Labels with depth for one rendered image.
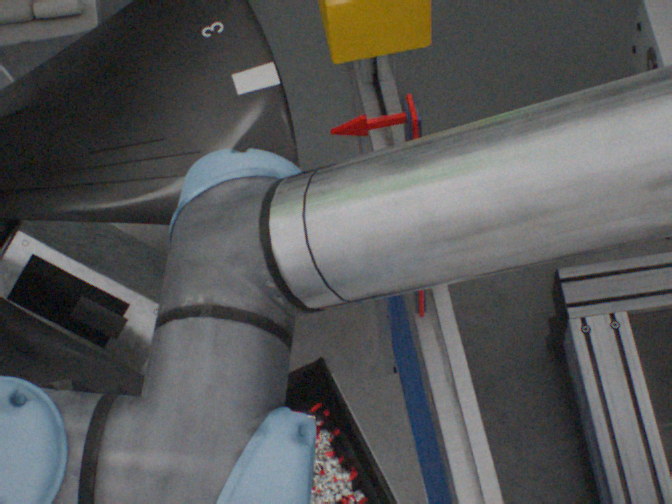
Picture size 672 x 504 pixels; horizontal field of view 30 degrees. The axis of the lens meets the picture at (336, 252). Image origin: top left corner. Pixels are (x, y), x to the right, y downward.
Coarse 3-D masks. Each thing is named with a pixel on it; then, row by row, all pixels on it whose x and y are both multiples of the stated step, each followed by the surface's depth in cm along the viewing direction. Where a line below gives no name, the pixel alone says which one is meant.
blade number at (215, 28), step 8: (216, 16) 92; (224, 16) 92; (200, 24) 92; (208, 24) 92; (216, 24) 92; (224, 24) 92; (200, 32) 92; (208, 32) 92; (216, 32) 92; (224, 32) 92; (232, 32) 92; (200, 40) 92; (208, 40) 92; (216, 40) 92
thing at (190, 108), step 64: (192, 0) 93; (64, 64) 93; (128, 64) 92; (192, 64) 92; (256, 64) 91; (0, 128) 92; (64, 128) 91; (128, 128) 90; (192, 128) 90; (256, 128) 90; (0, 192) 89; (64, 192) 89; (128, 192) 89
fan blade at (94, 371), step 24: (0, 312) 98; (24, 312) 100; (0, 336) 98; (24, 336) 99; (48, 336) 100; (0, 360) 97; (24, 360) 98; (48, 360) 99; (72, 360) 101; (96, 360) 102; (96, 384) 101; (120, 384) 102
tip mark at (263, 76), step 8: (272, 64) 91; (248, 72) 91; (256, 72) 91; (264, 72) 91; (272, 72) 91; (240, 80) 91; (248, 80) 91; (256, 80) 91; (264, 80) 91; (272, 80) 91; (240, 88) 91; (248, 88) 91; (256, 88) 91
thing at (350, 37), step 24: (336, 0) 113; (360, 0) 113; (384, 0) 114; (408, 0) 115; (336, 24) 116; (360, 24) 116; (384, 24) 117; (408, 24) 117; (336, 48) 119; (360, 48) 119; (384, 48) 120; (408, 48) 121
